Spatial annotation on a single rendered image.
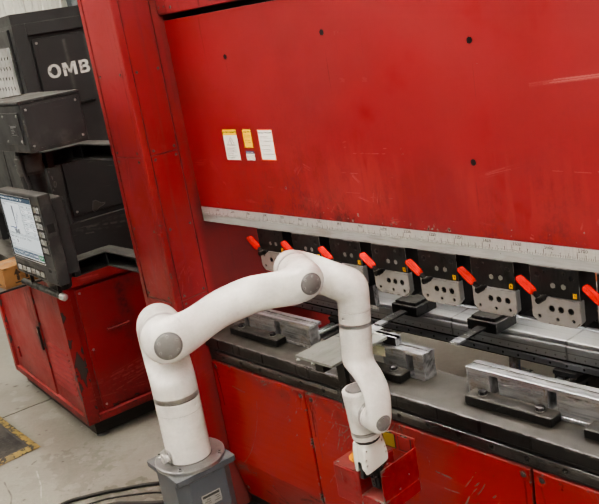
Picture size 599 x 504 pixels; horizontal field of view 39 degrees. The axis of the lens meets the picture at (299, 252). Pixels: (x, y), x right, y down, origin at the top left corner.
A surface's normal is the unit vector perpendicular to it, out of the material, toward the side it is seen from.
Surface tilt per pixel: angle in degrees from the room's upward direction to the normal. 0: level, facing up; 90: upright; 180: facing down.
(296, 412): 90
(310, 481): 90
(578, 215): 90
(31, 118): 90
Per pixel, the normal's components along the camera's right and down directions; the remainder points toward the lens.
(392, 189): -0.74, 0.30
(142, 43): 0.65, 0.11
